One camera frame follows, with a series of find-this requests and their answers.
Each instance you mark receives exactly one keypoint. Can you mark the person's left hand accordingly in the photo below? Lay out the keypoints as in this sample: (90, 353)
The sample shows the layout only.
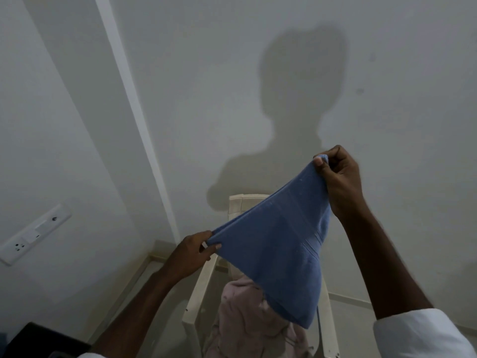
(186, 254)

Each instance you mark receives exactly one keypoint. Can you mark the person's right hand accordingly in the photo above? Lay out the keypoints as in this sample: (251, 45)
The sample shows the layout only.
(344, 182)

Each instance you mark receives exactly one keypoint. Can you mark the person's left thumb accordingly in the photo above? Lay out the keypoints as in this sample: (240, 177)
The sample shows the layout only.
(210, 249)

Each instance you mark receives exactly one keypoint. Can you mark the person's right thumb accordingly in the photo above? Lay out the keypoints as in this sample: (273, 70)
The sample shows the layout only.
(321, 168)

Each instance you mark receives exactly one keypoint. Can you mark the blue towel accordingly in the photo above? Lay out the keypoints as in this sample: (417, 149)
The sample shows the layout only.
(279, 249)

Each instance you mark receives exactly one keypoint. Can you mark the person's right forearm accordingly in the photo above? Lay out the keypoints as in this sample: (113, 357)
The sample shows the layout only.
(384, 264)

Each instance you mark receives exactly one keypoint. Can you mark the person's left forearm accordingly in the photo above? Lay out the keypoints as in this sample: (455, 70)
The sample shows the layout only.
(138, 309)

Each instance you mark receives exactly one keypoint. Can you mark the white plastic chair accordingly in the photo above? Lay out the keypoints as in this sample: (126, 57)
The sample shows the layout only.
(208, 279)

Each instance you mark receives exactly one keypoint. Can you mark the pink cloth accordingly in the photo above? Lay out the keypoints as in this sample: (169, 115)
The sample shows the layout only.
(249, 320)

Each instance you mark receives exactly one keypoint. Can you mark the dark blue object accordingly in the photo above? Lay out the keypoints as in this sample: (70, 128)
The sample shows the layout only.
(41, 343)

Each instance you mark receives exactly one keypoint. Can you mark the white sleeve cuff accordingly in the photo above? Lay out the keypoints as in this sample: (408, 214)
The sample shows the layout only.
(421, 337)

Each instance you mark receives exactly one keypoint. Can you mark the white wall switch socket panel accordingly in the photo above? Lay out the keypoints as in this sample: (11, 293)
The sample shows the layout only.
(33, 234)

